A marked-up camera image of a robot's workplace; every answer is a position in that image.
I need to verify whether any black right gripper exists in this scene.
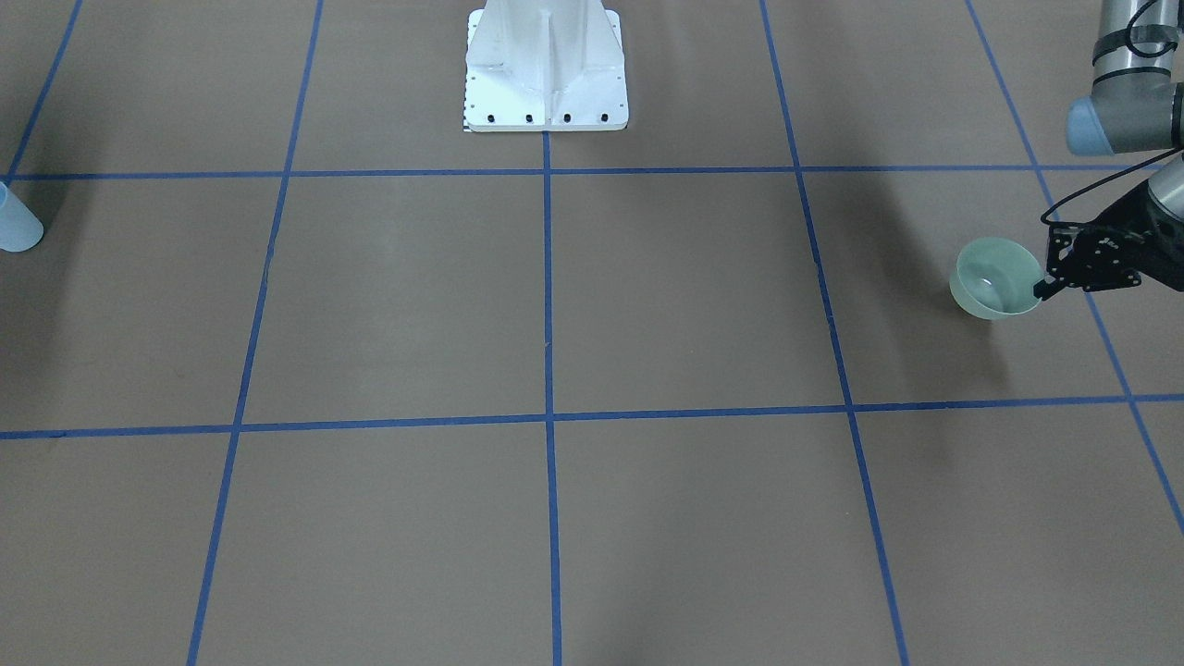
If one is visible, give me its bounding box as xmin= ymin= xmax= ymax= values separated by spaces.
xmin=1032 ymin=180 xmax=1183 ymax=301

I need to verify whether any light green bowl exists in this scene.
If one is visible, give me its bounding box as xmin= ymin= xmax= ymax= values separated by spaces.
xmin=948 ymin=237 xmax=1045 ymax=321

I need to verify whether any light blue paper cup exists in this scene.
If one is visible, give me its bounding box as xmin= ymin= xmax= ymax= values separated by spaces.
xmin=0 ymin=182 xmax=45 ymax=252

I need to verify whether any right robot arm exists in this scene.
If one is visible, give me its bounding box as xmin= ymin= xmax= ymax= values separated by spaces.
xmin=1032 ymin=1 xmax=1183 ymax=301

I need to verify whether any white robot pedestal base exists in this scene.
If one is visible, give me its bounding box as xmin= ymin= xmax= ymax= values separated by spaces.
xmin=462 ymin=1 xmax=630 ymax=132

